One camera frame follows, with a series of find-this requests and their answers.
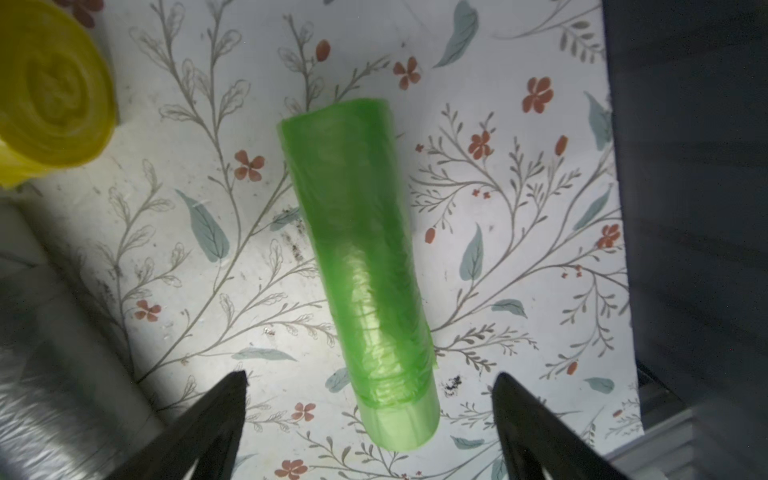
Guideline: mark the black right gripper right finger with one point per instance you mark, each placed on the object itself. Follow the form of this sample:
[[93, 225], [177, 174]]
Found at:
[[536, 444]]

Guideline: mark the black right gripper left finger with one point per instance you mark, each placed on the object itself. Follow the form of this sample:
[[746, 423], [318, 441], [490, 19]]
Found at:
[[202, 443]]

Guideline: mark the dark grey trash bag roll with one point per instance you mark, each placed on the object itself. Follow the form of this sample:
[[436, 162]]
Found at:
[[69, 409]]

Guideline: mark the pale green roll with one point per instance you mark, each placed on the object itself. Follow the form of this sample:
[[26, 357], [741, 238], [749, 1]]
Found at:
[[345, 172]]

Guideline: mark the yellow trash bag roll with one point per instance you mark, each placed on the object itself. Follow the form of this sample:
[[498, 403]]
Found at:
[[58, 106]]

